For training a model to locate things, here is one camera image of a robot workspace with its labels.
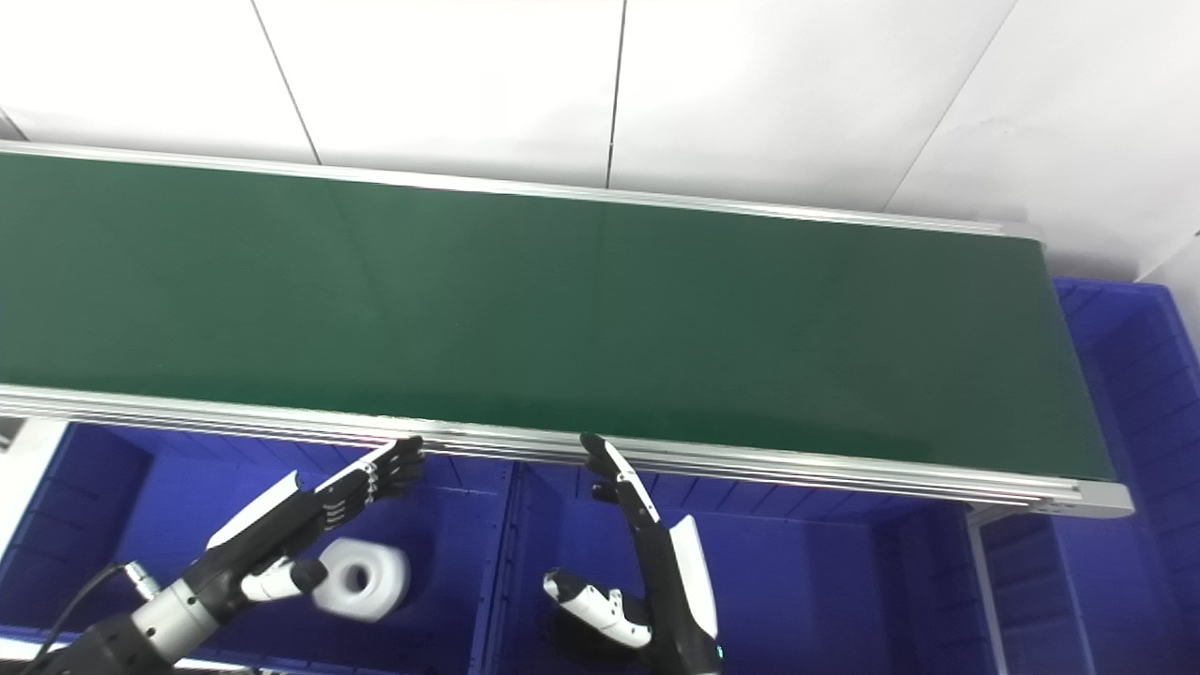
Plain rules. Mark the green conveyor belt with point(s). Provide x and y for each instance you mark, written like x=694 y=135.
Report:
x=562 y=309
x=750 y=464

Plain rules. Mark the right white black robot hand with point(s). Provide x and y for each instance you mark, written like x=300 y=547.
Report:
x=680 y=591

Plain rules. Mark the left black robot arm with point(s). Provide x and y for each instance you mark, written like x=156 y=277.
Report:
x=141 y=637

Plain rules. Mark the white round plastic part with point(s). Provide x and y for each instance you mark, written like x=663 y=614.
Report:
x=370 y=577

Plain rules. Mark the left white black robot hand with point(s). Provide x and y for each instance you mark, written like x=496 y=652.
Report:
x=262 y=534

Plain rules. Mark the grey conveyor support bracket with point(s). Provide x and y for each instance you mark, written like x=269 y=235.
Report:
x=9 y=433

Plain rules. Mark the blue plastic bin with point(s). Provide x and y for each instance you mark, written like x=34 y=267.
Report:
x=797 y=600
x=94 y=525
x=1144 y=422

